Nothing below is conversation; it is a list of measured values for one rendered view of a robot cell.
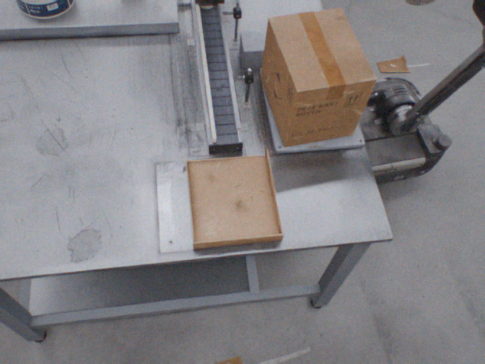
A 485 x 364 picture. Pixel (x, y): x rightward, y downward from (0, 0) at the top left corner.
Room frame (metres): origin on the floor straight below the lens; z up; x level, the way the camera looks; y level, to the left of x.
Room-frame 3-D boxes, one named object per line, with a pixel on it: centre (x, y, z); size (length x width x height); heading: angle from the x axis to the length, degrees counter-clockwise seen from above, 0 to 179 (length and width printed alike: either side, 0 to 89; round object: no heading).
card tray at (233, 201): (0.71, 0.04, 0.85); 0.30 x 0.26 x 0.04; 14
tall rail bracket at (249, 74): (1.08, 0.06, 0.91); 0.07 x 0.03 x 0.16; 104
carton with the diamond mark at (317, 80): (1.09, -0.16, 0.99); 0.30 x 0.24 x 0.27; 21
